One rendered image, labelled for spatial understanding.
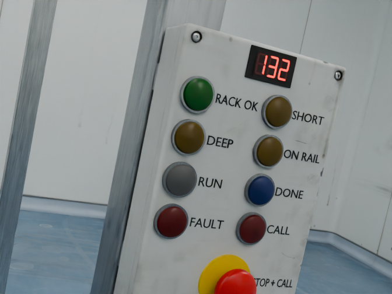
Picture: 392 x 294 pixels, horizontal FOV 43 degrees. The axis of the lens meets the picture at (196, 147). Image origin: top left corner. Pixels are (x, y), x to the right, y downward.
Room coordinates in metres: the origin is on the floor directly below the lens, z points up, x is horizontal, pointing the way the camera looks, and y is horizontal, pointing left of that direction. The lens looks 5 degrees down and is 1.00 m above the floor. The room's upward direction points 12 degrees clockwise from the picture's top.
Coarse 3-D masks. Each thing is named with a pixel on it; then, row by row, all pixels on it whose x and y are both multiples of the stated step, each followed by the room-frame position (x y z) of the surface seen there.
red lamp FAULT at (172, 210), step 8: (168, 208) 0.41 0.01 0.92; (176, 208) 0.41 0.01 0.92; (160, 216) 0.40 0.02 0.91; (168, 216) 0.40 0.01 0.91; (176, 216) 0.41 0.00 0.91; (184, 216) 0.41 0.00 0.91; (160, 224) 0.40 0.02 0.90; (168, 224) 0.40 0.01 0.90; (176, 224) 0.41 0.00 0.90; (184, 224) 0.41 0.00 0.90; (160, 232) 0.40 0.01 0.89; (168, 232) 0.40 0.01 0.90; (176, 232) 0.41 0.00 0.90
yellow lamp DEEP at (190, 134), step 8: (184, 128) 0.40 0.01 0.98; (192, 128) 0.41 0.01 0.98; (200, 128) 0.41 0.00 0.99; (176, 136) 0.40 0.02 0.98; (184, 136) 0.40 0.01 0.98; (192, 136) 0.41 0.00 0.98; (200, 136) 0.41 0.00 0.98; (176, 144) 0.40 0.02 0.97; (184, 144) 0.40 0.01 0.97; (192, 144) 0.41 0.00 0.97; (200, 144) 0.41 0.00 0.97; (184, 152) 0.41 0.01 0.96; (192, 152) 0.41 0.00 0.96
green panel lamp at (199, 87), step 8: (192, 80) 0.40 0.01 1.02; (200, 80) 0.41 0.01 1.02; (184, 88) 0.40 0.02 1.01; (192, 88) 0.40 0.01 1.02; (200, 88) 0.41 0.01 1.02; (208, 88) 0.41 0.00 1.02; (184, 96) 0.40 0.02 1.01; (192, 96) 0.40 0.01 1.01; (200, 96) 0.41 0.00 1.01; (208, 96) 0.41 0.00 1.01; (192, 104) 0.40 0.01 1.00; (200, 104) 0.41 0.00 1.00; (208, 104) 0.41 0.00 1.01
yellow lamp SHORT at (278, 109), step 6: (270, 102) 0.44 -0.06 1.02; (276, 102) 0.44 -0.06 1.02; (282, 102) 0.44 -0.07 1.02; (288, 102) 0.44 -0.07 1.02; (270, 108) 0.44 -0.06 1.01; (276, 108) 0.44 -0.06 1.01; (282, 108) 0.44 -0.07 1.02; (288, 108) 0.44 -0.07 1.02; (270, 114) 0.44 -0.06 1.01; (276, 114) 0.44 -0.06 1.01; (282, 114) 0.44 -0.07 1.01; (288, 114) 0.44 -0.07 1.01; (270, 120) 0.44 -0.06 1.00; (276, 120) 0.44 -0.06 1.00; (282, 120) 0.44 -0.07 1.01; (288, 120) 0.45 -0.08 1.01; (276, 126) 0.44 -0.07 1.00
